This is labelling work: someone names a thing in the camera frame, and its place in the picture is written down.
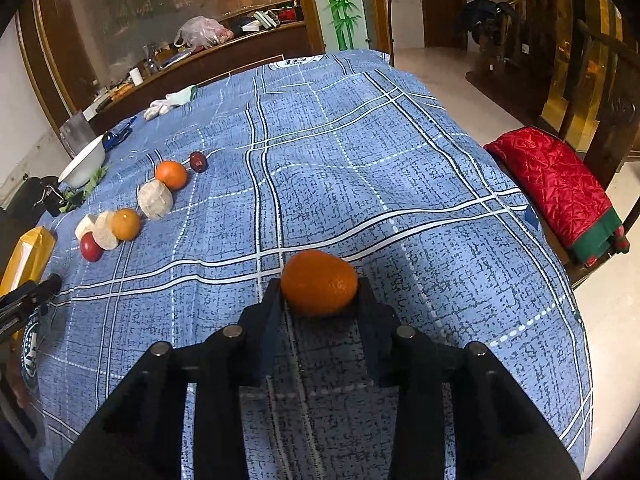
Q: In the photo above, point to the white enamel bowl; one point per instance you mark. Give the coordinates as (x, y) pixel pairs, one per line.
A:
(84, 165)

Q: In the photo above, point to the beige foam cylinder middle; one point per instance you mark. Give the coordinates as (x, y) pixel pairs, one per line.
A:
(102, 232)

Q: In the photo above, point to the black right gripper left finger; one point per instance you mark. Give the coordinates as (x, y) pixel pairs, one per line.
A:
(137, 432)

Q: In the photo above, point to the pink plastic bag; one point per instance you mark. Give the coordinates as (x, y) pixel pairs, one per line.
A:
(202, 32)

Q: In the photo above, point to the wooden sideboard counter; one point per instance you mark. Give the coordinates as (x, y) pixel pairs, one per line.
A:
(287, 41)

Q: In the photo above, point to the red quilted cushion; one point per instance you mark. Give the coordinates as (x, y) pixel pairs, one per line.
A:
(564, 191)

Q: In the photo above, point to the orange tangerine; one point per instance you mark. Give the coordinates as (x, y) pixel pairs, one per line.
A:
(316, 284)

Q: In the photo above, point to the orange fruit at back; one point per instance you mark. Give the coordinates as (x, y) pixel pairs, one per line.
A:
(172, 174)

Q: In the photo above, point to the yellow taped foam tray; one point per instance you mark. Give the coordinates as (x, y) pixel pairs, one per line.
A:
(30, 256)

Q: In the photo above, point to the dark red date fruit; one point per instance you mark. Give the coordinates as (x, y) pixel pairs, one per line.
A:
(198, 162)

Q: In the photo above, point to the green leafy vegetable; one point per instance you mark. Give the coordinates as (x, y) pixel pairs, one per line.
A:
(73, 198)

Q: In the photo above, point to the orange fruit near cylinders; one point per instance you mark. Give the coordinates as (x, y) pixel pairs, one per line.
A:
(125, 224)

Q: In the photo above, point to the blue plaid tablecloth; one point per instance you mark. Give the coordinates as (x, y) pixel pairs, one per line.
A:
(340, 153)

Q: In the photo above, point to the red tomato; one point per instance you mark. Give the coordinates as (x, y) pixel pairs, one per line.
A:
(89, 248)

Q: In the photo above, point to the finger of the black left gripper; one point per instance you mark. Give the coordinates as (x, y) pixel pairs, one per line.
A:
(20, 304)

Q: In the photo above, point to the white work gloves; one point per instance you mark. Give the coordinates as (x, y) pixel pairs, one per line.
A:
(170, 101)

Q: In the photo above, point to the beige foam piece right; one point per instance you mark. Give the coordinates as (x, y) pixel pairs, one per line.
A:
(155, 200)

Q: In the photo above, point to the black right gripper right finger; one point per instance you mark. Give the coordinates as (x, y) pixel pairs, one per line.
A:
(498, 431)

